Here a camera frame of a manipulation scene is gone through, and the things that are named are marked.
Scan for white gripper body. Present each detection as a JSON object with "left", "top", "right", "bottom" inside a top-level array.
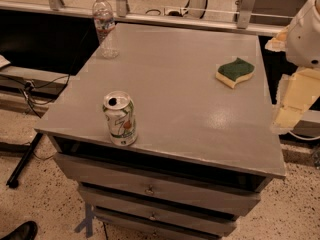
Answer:
[{"left": 286, "top": 0, "right": 320, "bottom": 68}]

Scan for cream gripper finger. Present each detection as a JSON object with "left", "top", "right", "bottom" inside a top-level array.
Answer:
[
  {"left": 265, "top": 27, "right": 288, "bottom": 52},
  {"left": 273, "top": 67, "right": 320, "bottom": 128}
]

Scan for green and yellow sponge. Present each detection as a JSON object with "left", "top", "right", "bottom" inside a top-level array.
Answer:
[{"left": 215, "top": 58, "right": 255, "bottom": 89}]

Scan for white green 7up can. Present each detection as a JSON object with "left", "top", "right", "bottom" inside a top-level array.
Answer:
[{"left": 103, "top": 91, "right": 137, "bottom": 146}]

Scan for grey drawer cabinet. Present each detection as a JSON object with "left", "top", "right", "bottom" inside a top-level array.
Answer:
[{"left": 34, "top": 22, "right": 287, "bottom": 240}]

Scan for grey middle drawer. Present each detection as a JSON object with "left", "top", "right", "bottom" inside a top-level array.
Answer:
[{"left": 77, "top": 184, "right": 238, "bottom": 237}]

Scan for grey drawer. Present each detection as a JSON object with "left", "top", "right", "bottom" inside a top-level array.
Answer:
[
  {"left": 77, "top": 184, "right": 238, "bottom": 237},
  {"left": 93, "top": 207, "right": 220, "bottom": 240},
  {"left": 53, "top": 152, "right": 262, "bottom": 217}
]

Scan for clear plastic water bottle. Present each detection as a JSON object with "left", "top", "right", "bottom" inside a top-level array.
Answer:
[{"left": 92, "top": 0, "right": 119, "bottom": 59}]

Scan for grey top drawer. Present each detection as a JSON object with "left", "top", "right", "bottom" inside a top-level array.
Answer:
[{"left": 53, "top": 152, "right": 262, "bottom": 217}]

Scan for grey bottom drawer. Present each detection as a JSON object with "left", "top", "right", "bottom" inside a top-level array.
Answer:
[{"left": 93, "top": 207, "right": 220, "bottom": 240}]

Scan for blue tape cross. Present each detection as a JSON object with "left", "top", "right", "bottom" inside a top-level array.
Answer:
[{"left": 74, "top": 203, "right": 94, "bottom": 238}]

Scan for black stand leg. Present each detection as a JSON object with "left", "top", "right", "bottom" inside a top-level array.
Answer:
[{"left": 6, "top": 133, "right": 42, "bottom": 189}]

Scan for black shoe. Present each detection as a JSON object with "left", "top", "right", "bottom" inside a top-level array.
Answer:
[{"left": 0, "top": 221, "right": 38, "bottom": 240}]

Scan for white cable at right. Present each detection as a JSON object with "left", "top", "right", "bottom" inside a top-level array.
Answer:
[{"left": 287, "top": 129, "right": 320, "bottom": 142}]

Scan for black cables on floor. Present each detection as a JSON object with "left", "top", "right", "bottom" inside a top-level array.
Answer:
[{"left": 0, "top": 71, "right": 72, "bottom": 118}]

